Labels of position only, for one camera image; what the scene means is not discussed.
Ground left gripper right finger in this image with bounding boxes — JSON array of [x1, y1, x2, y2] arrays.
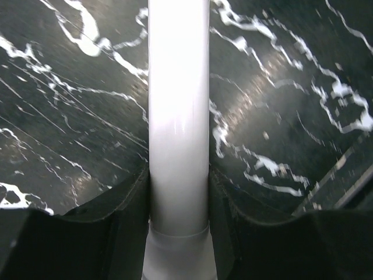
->
[[209, 168, 372, 279]]

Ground white microphone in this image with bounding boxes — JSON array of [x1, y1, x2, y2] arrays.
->
[[143, 1, 216, 279]]

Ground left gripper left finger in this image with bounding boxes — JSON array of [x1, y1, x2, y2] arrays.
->
[[1, 166, 150, 279]]

